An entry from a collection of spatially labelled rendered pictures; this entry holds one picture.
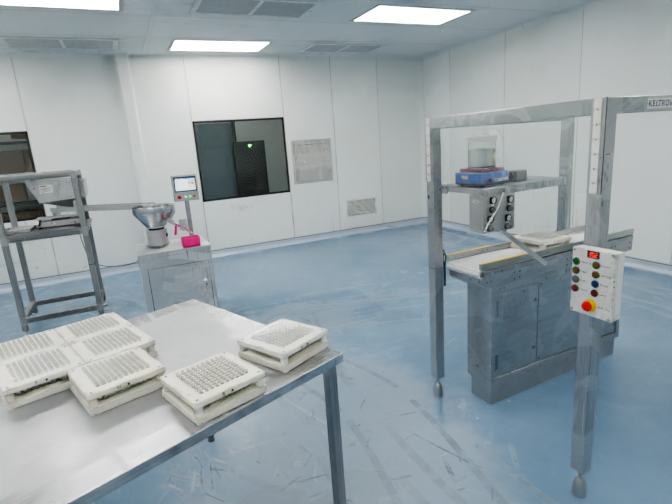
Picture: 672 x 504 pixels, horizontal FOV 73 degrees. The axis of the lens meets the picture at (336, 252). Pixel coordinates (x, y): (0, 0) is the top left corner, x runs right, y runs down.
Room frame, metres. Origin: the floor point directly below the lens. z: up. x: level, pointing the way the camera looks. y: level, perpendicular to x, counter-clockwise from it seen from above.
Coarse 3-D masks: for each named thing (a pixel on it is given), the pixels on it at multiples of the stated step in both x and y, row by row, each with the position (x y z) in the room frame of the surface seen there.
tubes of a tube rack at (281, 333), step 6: (282, 324) 1.69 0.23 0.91; (288, 324) 1.68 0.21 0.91; (270, 330) 1.64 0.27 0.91; (276, 330) 1.64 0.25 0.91; (282, 330) 1.63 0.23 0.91; (288, 330) 1.64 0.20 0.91; (294, 330) 1.63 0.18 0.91; (300, 330) 1.63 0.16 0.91; (306, 330) 1.62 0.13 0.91; (258, 336) 1.60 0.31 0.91; (264, 336) 1.58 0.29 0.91; (270, 336) 1.59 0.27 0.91; (276, 336) 1.58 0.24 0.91; (282, 336) 1.58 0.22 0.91; (288, 336) 1.57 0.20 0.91; (294, 336) 1.57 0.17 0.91; (282, 342) 1.52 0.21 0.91
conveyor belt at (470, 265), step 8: (608, 232) 3.00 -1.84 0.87; (576, 240) 2.84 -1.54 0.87; (512, 248) 2.76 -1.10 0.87; (472, 256) 2.64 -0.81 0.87; (480, 256) 2.62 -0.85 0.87; (488, 256) 2.61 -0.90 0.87; (496, 256) 2.60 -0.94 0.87; (504, 256) 2.59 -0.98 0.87; (448, 264) 2.56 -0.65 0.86; (456, 264) 2.51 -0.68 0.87; (464, 264) 2.48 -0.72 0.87; (472, 264) 2.47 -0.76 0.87; (464, 272) 2.44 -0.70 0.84; (472, 272) 2.38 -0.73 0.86; (480, 272) 2.34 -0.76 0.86
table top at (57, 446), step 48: (192, 336) 1.83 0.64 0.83; (240, 336) 1.79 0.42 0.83; (288, 384) 1.38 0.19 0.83; (0, 432) 1.21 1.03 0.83; (48, 432) 1.19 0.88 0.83; (96, 432) 1.17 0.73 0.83; (144, 432) 1.16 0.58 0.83; (192, 432) 1.14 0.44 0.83; (0, 480) 1.00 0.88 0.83; (48, 480) 0.98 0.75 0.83; (96, 480) 0.97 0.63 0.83
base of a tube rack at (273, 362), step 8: (312, 344) 1.61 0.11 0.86; (320, 344) 1.60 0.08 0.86; (328, 344) 1.63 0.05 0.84; (240, 352) 1.59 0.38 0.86; (248, 352) 1.58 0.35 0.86; (256, 352) 1.57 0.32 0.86; (296, 352) 1.55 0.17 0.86; (304, 352) 1.54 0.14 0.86; (312, 352) 1.56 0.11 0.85; (256, 360) 1.53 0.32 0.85; (264, 360) 1.51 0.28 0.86; (272, 360) 1.50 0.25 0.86; (280, 360) 1.49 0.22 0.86; (288, 360) 1.49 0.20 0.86; (296, 360) 1.49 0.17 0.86; (304, 360) 1.52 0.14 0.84; (272, 368) 1.48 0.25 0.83; (280, 368) 1.46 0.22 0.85; (288, 368) 1.45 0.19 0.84
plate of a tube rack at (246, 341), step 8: (280, 320) 1.76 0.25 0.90; (288, 320) 1.75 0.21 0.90; (264, 328) 1.68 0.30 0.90; (320, 328) 1.64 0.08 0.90; (248, 336) 1.62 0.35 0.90; (304, 336) 1.58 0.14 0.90; (312, 336) 1.58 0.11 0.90; (320, 336) 1.60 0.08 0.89; (240, 344) 1.58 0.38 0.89; (248, 344) 1.55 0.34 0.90; (256, 344) 1.54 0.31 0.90; (264, 344) 1.54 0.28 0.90; (288, 344) 1.52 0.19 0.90; (296, 344) 1.52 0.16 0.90; (304, 344) 1.53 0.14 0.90; (264, 352) 1.50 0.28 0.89; (272, 352) 1.48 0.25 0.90; (280, 352) 1.46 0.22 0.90; (288, 352) 1.46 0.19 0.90
